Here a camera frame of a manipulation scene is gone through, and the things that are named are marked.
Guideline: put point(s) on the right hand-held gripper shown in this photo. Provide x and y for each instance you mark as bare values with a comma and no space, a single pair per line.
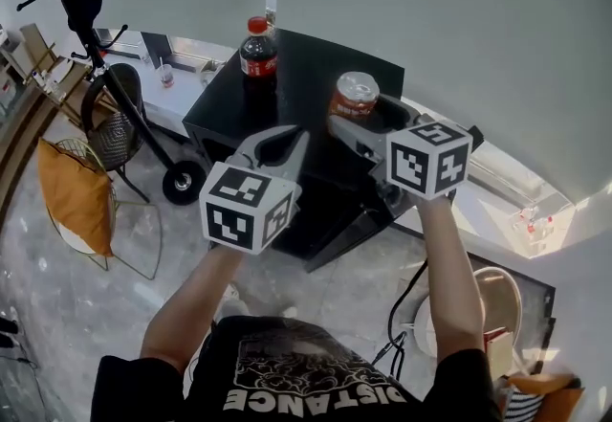
425,162

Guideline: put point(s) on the black cabinet fridge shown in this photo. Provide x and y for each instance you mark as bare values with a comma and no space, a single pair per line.
296,75

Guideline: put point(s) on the striped cushion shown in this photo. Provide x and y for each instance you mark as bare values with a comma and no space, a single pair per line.
523,406

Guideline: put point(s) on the person's left forearm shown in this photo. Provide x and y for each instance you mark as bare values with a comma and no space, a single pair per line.
191,305

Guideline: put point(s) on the black hanging garment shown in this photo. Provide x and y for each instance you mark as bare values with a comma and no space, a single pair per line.
83,13

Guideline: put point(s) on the cream book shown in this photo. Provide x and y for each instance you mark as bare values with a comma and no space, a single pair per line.
501,355

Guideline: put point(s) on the orange armchair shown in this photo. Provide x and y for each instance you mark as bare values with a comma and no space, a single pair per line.
550,398

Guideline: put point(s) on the orange cushion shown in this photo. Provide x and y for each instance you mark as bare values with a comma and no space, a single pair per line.
76,200

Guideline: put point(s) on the black coat rack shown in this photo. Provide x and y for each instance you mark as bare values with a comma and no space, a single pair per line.
196,193

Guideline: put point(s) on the clear red-label bottle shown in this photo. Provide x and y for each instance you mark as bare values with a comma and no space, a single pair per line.
528,224
546,231

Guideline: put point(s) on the wooden shelf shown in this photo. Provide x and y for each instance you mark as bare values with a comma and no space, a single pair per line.
52,85

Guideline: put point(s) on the person's right white shoe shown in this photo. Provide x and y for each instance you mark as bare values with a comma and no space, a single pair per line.
289,313

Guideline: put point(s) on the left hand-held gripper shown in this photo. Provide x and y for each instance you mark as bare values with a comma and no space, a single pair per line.
239,214

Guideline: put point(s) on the cola bottle red cap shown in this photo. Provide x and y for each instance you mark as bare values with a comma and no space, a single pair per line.
258,56

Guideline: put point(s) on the plastic cup with straw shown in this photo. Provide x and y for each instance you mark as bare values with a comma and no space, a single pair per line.
166,75

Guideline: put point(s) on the person's right forearm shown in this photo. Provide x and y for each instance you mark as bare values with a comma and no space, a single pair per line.
449,276

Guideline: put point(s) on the dark wicker chair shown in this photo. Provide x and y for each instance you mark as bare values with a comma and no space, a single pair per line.
115,138

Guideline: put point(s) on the white window ledge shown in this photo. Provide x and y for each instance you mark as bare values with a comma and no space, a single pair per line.
167,99

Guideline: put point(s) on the person's black printed t-shirt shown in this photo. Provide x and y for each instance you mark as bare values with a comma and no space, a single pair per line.
296,377

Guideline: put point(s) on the white patterned bag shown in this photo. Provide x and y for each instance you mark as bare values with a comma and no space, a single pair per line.
211,73

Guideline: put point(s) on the red book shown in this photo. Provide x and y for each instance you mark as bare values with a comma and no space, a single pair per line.
495,336

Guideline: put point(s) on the white round tub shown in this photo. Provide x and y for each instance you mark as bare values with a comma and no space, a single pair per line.
423,329

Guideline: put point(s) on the orange drink can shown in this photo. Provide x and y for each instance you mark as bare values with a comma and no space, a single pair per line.
354,99

